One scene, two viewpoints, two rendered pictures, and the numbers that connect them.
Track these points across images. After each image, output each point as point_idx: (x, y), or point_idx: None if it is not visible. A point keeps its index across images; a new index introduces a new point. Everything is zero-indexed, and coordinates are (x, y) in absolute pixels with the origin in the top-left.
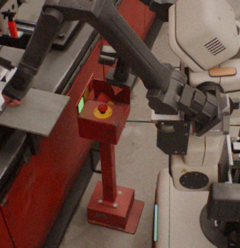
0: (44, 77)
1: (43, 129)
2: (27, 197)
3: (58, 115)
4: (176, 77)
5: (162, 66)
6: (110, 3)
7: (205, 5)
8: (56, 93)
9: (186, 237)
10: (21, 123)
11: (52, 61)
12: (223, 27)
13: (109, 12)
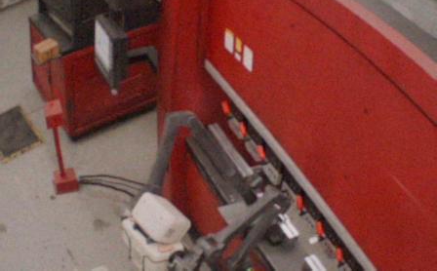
0: (281, 255)
1: (222, 209)
2: (234, 246)
3: (224, 217)
4: (148, 190)
5: (152, 177)
6: (167, 125)
7: (155, 200)
8: (263, 255)
9: None
10: (236, 205)
11: (291, 265)
12: (139, 201)
13: (165, 126)
